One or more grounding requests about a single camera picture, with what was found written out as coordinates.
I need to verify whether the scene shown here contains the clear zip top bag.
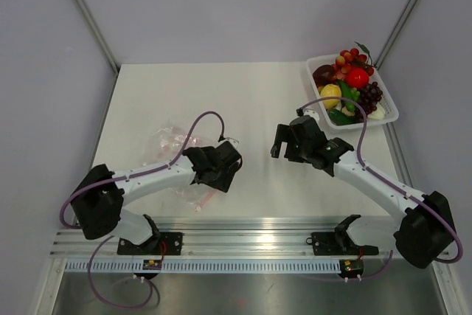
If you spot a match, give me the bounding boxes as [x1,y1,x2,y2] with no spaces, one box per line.
[142,120,216,212]

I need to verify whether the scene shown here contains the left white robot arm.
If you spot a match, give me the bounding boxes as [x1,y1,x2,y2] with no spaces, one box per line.
[70,139,243,255]

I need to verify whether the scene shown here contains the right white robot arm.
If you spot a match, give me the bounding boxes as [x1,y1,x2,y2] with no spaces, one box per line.
[271,114,463,269]

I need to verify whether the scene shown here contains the green cucumber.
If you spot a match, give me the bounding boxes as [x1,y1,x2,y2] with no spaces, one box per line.
[328,108,357,126]

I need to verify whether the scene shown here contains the white garlic bulb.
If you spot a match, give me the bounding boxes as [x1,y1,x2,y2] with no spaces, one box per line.
[341,106,355,117]

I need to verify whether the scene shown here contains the yellow lemon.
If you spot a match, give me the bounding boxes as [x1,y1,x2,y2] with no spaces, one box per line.
[319,84,341,110]

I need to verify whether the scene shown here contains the green pepper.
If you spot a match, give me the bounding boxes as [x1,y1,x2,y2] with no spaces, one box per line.
[338,80,355,112]

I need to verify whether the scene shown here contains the dark red apple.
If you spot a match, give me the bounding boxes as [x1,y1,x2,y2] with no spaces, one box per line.
[312,64,336,86]

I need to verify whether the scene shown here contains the purple grape bunch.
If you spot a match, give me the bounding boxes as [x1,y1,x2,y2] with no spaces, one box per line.
[357,81,383,115]

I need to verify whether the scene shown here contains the white plastic basket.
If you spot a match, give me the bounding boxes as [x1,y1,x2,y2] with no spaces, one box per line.
[305,54,399,133]

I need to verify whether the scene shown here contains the strawberry bunch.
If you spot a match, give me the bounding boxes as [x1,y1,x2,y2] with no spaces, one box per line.
[332,46,376,79]

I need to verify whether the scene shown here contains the left small circuit board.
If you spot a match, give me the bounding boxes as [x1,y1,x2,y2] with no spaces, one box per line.
[142,260,162,270]

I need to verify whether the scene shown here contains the small circuit board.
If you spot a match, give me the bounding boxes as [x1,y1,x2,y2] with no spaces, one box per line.
[142,260,162,270]
[340,260,364,277]

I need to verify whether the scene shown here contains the right small circuit board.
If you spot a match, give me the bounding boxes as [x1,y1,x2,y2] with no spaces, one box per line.
[340,260,364,277]

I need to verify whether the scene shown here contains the aluminium mounting rail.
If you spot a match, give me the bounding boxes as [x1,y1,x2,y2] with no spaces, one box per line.
[49,217,451,257]

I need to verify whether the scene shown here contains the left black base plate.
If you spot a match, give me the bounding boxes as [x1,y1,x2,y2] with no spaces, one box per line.
[117,232,183,256]

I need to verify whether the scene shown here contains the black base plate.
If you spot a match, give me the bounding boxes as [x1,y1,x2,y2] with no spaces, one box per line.
[305,231,379,256]
[117,232,183,256]

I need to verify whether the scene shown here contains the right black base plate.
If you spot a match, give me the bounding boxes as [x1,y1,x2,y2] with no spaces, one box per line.
[305,231,379,256]

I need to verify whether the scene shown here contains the white slotted cable duct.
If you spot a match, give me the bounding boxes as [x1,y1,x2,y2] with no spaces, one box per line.
[65,258,341,274]

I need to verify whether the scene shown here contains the left aluminium frame post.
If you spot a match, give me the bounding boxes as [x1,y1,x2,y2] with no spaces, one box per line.
[72,0,120,78]

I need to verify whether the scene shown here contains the aluminium frame post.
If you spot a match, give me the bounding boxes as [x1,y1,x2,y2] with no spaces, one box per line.
[72,0,120,78]
[375,0,420,69]

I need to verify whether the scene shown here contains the right aluminium frame post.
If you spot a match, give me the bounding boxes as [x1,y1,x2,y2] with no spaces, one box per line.
[375,0,420,69]

